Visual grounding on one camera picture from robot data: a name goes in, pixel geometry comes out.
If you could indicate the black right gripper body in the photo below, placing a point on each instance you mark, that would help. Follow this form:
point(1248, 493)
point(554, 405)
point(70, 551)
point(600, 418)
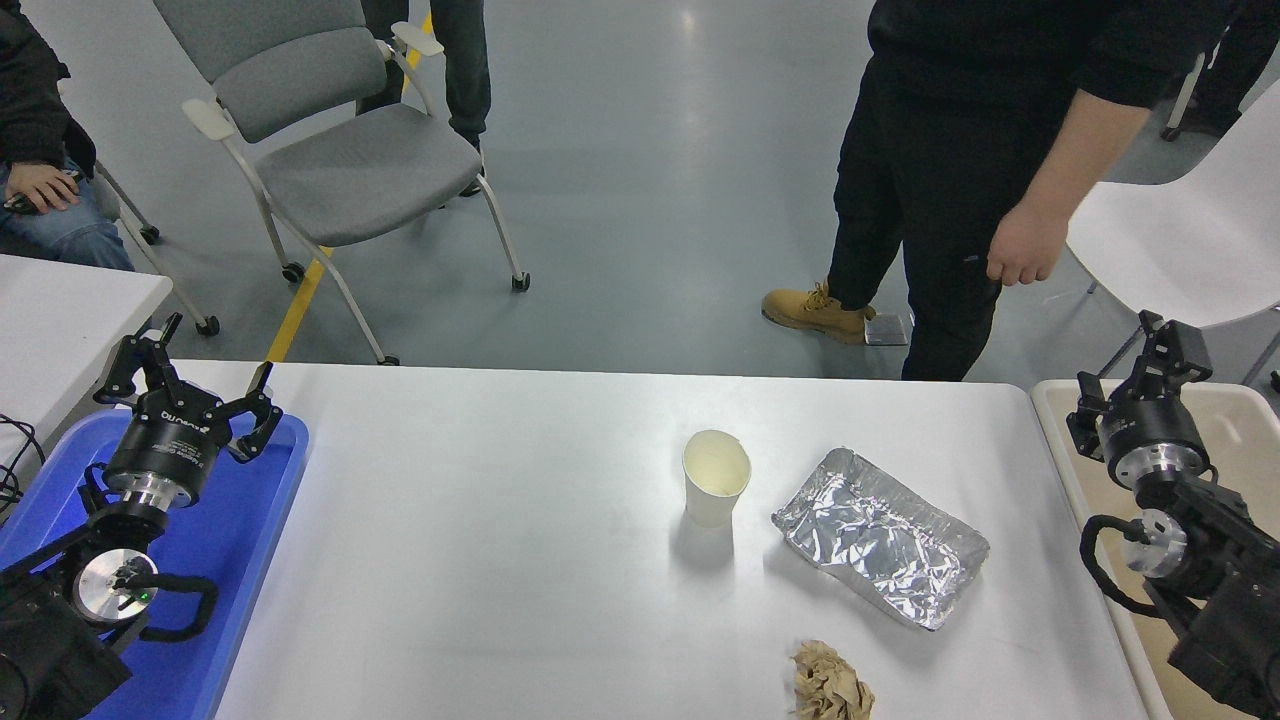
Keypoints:
point(1150, 425)

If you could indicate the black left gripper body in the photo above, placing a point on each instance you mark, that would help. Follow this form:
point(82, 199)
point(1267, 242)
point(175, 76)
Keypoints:
point(165, 445)

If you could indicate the small dark handheld device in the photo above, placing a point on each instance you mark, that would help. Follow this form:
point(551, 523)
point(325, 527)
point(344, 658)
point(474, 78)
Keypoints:
point(18, 203)

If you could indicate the silver foil tray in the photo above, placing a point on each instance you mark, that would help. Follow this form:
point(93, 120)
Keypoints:
point(870, 540)

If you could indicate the tan paper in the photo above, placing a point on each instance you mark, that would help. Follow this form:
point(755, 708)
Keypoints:
point(825, 685)

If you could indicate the cream paper cup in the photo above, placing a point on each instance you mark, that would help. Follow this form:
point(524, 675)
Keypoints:
point(715, 500)

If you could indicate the person's left forearm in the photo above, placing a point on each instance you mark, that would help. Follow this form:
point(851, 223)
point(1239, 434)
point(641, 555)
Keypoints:
point(1080, 160)

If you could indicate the person's left hand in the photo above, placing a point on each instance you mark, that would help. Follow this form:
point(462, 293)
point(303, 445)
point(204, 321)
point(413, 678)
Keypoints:
point(1028, 245)

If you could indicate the person's hand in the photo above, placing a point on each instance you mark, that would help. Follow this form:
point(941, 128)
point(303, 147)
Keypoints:
point(45, 188)

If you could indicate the grey-legged chair with casters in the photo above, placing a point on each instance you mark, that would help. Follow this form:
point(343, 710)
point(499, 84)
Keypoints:
point(207, 325)

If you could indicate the large pale bin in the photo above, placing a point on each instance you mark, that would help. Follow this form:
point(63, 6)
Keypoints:
point(1100, 510)

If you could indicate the white side table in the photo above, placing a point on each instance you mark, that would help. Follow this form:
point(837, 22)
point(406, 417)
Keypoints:
point(60, 320)

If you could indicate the blue plastic tray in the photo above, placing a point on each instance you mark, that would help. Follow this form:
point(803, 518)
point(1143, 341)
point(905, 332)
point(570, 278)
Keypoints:
point(250, 520)

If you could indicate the white moulded plastic chair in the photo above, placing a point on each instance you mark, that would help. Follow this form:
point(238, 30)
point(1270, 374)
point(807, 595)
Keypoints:
point(1180, 240)

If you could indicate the metal floor plate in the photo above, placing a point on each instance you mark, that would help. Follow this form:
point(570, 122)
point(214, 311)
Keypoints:
point(888, 330)

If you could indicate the white-framed wheeled office chair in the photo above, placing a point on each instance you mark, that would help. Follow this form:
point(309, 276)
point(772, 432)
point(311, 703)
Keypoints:
point(1185, 95)

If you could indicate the grey padded chair, white armrests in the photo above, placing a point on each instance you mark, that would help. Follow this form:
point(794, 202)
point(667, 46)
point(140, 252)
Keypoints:
point(360, 170)

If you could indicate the person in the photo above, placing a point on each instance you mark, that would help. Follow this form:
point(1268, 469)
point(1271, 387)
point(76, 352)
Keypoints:
point(940, 150)
point(465, 70)
point(1250, 90)
point(30, 100)

